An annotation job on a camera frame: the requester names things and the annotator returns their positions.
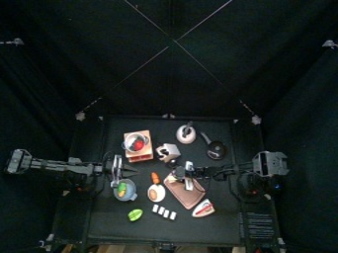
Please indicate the yellow white egg block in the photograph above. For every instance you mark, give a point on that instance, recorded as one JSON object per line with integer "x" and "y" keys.
{"x": 172, "y": 179}

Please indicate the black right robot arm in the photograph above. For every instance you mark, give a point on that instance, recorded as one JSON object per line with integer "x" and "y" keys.
{"x": 228, "y": 169}

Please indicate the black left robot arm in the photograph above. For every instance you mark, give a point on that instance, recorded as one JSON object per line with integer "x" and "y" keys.
{"x": 52, "y": 163}

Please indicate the white sushi roll block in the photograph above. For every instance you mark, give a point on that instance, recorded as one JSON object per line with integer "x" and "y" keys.
{"x": 167, "y": 213}
{"x": 160, "y": 210}
{"x": 172, "y": 215}
{"x": 155, "y": 208}

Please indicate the white toy knife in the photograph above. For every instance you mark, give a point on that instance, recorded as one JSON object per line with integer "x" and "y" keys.
{"x": 188, "y": 185}

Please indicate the orange toy carrot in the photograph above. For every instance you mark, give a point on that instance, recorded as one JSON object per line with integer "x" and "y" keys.
{"x": 155, "y": 178}

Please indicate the small white plate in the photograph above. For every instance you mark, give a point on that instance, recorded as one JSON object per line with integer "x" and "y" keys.
{"x": 160, "y": 191}

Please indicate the green toy vegetable piece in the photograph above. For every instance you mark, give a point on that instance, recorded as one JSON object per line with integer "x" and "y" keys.
{"x": 121, "y": 191}

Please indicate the pinkish wooden cutting board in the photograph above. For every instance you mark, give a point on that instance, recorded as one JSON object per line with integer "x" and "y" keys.
{"x": 187, "y": 197}

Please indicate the grey blue bowl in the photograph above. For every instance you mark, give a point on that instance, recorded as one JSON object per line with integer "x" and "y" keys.
{"x": 125, "y": 194}

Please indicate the toy frying pan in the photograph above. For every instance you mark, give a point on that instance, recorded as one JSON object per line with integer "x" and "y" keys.
{"x": 216, "y": 157}

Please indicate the red toy fruit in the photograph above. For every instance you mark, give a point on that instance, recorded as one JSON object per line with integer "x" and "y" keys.
{"x": 139, "y": 145}

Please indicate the brown round toy food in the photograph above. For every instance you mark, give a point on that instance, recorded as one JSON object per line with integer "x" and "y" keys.
{"x": 152, "y": 194}

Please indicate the white toy pot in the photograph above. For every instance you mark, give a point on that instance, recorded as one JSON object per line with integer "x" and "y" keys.
{"x": 132, "y": 142}

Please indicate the white red toy slice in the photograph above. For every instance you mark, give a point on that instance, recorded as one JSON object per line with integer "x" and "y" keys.
{"x": 203, "y": 209}

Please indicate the green toy leaf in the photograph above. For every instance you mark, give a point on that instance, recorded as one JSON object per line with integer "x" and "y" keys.
{"x": 135, "y": 214}

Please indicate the white text label sticker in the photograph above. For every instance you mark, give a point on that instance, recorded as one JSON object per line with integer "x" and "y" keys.
{"x": 260, "y": 226}

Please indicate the silver frame middle bracket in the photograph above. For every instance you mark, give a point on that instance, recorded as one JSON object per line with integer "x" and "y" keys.
{"x": 167, "y": 116}

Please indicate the silver frame corner bracket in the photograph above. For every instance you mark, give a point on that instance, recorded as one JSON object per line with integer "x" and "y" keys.
{"x": 80, "y": 116}
{"x": 255, "y": 119}

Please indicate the silver frame clamp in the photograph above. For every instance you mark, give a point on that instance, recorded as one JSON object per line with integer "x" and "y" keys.
{"x": 15, "y": 42}
{"x": 329, "y": 43}

